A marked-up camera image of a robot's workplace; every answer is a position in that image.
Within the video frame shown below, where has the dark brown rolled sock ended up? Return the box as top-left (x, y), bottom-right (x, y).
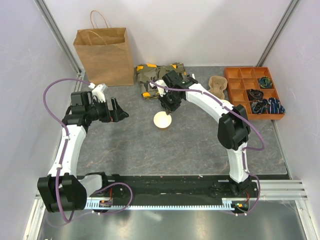
top-left (246, 89), bottom-right (264, 101)

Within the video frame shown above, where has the cardboard cup carrier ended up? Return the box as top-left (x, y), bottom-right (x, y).
top-left (208, 75), bottom-right (228, 100)

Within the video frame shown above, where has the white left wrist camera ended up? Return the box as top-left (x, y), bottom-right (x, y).
top-left (91, 83), bottom-right (108, 103)

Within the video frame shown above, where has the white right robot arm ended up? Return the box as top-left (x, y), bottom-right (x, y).
top-left (154, 70), bottom-right (251, 197)

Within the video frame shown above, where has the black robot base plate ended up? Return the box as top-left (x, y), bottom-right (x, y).
top-left (91, 174), bottom-right (258, 205)

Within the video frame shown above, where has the green blue rolled sock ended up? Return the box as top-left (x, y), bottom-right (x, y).
top-left (258, 76), bottom-right (273, 89)

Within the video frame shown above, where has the camouflage folded cloth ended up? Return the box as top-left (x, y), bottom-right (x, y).
top-left (136, 62), bottom-right (188, 99)

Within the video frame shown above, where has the white slotted cable duct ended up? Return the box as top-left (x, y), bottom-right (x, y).
top-left (84, 197), bottom-right (235, 211)

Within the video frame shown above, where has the brown paper bag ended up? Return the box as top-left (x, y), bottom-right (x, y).
top-left (73, 10), bottom-right (135, 86)

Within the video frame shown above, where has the grey patterned rolled sock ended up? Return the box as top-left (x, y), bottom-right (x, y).
top-left (250, 99), bottom-right (269, 114)

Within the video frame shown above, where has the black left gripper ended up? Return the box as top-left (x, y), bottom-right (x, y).
top-left (85, 97), bottom-right (129, 123)

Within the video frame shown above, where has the orange compartment tray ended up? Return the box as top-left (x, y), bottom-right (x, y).
top-left (224, 66), bottom-right (285, 120)

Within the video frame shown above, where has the aluminium frame rail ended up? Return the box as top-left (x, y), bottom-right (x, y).
top-left (259, 179), bottom-right (308, 201)

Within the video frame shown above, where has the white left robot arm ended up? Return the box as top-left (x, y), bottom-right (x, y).
top-left (37, 91), bottom-right (129, 213)

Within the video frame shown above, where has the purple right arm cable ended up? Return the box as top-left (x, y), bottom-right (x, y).
top-left (149, 80), bottom-right (266, 216)

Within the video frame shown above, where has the blue striped rolled sock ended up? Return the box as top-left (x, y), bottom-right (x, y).
top-left (267, 97), bottom-right (286, 114)

